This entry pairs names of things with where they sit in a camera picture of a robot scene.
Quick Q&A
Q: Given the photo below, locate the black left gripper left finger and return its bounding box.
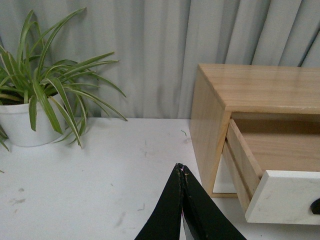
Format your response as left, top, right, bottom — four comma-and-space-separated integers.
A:
136, 163, 183, 240

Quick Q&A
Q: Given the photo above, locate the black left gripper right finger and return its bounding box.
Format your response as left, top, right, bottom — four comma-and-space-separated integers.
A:
180, 165, 245, 240

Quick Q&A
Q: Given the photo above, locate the white drawer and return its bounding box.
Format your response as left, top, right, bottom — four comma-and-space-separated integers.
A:
224, 119, 320, 225
212, 141, 252, 209

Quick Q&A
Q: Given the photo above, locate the wooden drawer cabinet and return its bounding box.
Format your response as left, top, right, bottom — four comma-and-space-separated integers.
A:
189, 63, 320, 198

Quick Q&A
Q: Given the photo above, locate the green spider plant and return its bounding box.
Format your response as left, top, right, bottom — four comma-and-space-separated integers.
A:
0, 9, 118, 146

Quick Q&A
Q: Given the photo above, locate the grey curtain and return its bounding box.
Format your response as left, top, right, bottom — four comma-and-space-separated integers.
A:
0, 0, 320, 119

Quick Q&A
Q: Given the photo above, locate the white plant pot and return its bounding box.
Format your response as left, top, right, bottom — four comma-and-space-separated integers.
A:
0, 103, 62, 147

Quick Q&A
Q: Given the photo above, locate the black upper drawer handle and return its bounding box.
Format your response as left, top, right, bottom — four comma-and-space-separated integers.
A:
310, 198, 320, 215

